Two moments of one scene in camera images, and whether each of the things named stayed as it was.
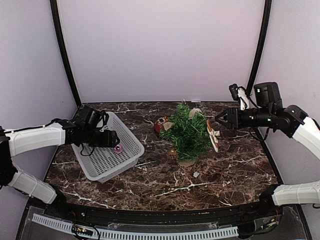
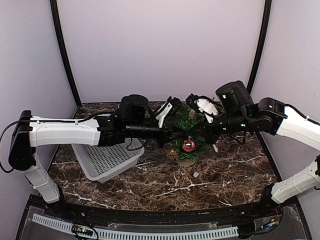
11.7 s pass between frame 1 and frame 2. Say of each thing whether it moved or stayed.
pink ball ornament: moved
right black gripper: moved
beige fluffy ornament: stayed
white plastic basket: stayed
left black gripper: moved
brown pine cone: stayed
